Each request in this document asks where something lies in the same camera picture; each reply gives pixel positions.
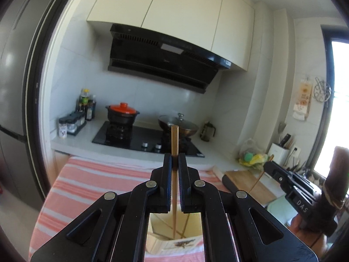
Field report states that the white wall cabinet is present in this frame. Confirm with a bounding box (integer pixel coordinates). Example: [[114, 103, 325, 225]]
[[86, 0, 255, 72]]

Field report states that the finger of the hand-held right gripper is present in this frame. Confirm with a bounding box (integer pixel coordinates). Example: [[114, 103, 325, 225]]
[[262, 160, 304, 195]]

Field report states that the grey refrigerator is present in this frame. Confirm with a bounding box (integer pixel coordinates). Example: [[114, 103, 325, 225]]
[[0, 0, 56, 204]]

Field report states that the group of condiment bottles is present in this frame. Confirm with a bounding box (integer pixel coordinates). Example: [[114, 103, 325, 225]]
[[58, 112, 87, 138]]

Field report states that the pink striped tablecloth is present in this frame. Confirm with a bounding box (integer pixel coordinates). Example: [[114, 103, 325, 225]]
[[28, 155, 222, 262]]

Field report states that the black range hood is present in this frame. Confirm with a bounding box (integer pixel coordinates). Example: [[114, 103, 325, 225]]
[[107, 23, 232, 94]]

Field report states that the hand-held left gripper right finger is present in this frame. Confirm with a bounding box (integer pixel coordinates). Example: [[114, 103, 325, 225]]
[[178, 153, 319, 262]]

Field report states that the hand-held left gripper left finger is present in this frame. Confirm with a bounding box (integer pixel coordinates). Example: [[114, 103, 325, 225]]
[[29, 153, 173, 262]]

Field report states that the wok with glass lid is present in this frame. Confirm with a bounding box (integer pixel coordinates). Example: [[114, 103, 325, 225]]
[[157, 112, 200, 138]]

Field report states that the person's right hand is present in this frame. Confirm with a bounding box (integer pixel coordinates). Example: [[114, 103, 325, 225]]
[[289, 214, 308, 234]]

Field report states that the white knife block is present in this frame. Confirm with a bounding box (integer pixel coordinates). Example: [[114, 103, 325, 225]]
[[268, 141, 292, 167]]

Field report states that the plastic bag with sponges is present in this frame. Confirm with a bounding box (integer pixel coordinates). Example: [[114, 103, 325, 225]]
[[239, 138, 269, 169]]

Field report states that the hanging wall calendar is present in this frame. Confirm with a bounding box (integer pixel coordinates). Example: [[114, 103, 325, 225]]
[[293, 78, 313, 121]]

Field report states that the black gas hob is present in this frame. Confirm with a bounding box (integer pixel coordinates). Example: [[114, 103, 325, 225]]
[[92, 120, 205, 158]]

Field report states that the brown wooden chopstick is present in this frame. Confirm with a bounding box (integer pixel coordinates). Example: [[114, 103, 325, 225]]
[[182, 214, 193, 237], [170, 125, 180, 238], [249, 154, 274, 195]]

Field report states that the wooden cutting board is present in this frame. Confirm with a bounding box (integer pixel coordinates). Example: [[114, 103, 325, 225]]
[[223, 169, 277, 205]]

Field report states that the dark glass jug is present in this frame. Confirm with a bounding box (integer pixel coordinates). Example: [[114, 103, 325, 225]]
[[200, 121, 216, 143]]

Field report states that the dark window frame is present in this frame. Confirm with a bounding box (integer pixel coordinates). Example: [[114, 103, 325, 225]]
[[313, 24, 349, 181]]

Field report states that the cream plastic utensil holder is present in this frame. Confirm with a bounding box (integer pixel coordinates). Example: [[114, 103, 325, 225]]
[[147, 212, 205, 256]]

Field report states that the hanging metal trivet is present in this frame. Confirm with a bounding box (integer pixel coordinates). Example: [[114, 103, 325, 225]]
[[313, 77, 332, 103]]

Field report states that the black pot with red lid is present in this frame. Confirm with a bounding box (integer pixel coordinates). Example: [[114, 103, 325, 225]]
[[105, 102, 140, 128]]

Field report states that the person's right forearm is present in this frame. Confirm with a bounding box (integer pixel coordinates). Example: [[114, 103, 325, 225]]
[[309, 233, 329, 262]]

